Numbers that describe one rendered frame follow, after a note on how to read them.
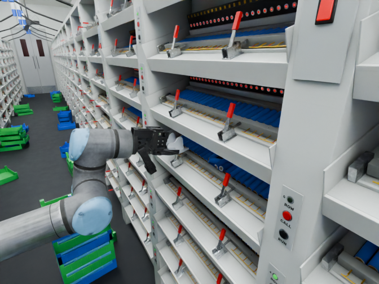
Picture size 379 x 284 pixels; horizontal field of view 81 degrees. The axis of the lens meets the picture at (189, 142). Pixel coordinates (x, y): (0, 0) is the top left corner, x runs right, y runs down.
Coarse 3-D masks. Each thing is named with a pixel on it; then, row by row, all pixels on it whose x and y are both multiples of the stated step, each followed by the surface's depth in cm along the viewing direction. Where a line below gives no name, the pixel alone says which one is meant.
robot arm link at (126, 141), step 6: (120, 132) 66; (126, 132) 67; (120, 138) 65; (126, 138) 66; (132, 138) 67; (120, 144) 65; (126, 144) 66; (132, 144) 67; (120, 150) 65; (126, 150) 66; (132, 150) 67; (120, 156) 67; (126, 156) 68
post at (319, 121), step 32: (352, 32) 27; (352, 64) 28; (288, 96) 36; (320, 96) 32; (288, 128) 37; (320, 128) 33; (352, 128) 33; (288, 160) 38; (320, 160) 33; (320, 192) 34; (320, 224) 38; (288, 256) 42
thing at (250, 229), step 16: (160, 160) 92; (176, 176) 82; (192, 176) 75; (192, 192) 74; (208, 192) 67; (224, 208) 60; (240, 208) 59; (256, 208) 57; (240, 224) 55; (256, 224) 53; (256, 240) 50
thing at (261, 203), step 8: (184, 152) 85; (192, 160) 82; (200, 160) 77; (208, 168) 73; (216, 168) 71; (208, 176) 71; (216, 176) 70; (224, 176) 67; (232, 184) 63; (240, 184) 62; (240, 192) 61; (248, 192) 59; (240, 200) 60; (248, 200) 60; (256, 200) 56; (264, 200) 56; (264, 208) 55
